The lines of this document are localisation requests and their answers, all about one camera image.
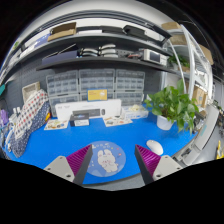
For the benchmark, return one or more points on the patterned fabric bag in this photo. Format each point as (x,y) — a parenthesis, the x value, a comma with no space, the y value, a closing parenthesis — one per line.
(34,114)

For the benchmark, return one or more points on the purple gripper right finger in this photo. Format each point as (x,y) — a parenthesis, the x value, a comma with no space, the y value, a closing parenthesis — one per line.
(154,167)

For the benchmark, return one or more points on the green potted plant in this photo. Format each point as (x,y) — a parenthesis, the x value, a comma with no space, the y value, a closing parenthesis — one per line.
(174,105)

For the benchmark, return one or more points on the sticker sheet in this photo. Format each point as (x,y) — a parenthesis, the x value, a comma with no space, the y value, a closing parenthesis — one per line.
(115,121)
(55,124)

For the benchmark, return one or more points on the blue desk mat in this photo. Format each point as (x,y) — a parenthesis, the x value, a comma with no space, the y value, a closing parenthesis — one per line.
(45,145)

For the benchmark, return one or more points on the sticker sheet right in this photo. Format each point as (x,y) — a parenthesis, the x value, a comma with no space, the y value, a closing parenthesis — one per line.
(115,121)

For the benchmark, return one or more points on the white keyboard box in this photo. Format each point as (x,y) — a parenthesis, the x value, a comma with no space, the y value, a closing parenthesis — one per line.
(95,109)

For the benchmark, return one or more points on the white metal rack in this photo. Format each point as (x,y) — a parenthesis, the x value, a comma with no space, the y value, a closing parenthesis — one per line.
(200,74)

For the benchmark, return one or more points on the clear plastic tray box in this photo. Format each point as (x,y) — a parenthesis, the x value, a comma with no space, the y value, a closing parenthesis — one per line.
(134,112)

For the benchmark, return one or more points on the black wall shelf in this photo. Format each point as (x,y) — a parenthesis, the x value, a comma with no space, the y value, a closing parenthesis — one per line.
(100,46)

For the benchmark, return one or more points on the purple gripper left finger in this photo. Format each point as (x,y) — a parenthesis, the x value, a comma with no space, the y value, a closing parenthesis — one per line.
(72,168)

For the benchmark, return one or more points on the clear drawer organizer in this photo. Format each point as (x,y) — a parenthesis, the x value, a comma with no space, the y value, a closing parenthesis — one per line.
(129,86)
(62,88)
(96,79)

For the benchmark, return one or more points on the middle clear drawer organizer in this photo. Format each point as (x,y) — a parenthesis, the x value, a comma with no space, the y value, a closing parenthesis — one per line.
(96,79)

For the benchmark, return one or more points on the right clear drawer organizer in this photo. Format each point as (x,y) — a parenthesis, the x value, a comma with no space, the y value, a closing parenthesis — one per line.
(129,86)

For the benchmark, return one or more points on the white computer mouse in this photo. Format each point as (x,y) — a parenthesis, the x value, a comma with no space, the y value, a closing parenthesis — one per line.
(155,147)

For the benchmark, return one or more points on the cardboard box top shelf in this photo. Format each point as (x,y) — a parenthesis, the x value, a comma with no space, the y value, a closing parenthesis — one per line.
(62,31)

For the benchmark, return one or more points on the white plastic basket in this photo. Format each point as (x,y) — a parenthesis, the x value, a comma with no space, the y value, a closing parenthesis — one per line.
(30,89)

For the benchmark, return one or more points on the left clear drawer organizer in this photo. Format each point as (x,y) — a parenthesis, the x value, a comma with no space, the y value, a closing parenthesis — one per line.
(62,88)

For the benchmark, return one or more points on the sticker sheet left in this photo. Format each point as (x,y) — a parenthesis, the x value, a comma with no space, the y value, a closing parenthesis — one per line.
(55,124)

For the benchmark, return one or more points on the yellow card sign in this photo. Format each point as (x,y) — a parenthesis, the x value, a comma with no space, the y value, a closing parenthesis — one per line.
(97,94)

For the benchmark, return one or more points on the round bunny mouse pad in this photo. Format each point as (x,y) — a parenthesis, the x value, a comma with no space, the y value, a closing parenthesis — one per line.
(107,160)

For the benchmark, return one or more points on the black flat case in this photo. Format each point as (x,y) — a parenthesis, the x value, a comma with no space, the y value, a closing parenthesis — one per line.
(135,32)

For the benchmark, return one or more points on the small black white box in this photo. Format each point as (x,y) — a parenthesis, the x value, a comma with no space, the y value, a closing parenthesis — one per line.
(81,119)

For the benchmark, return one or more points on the white electronic instrument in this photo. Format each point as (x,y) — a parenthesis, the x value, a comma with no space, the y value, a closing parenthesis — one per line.
(152,56)

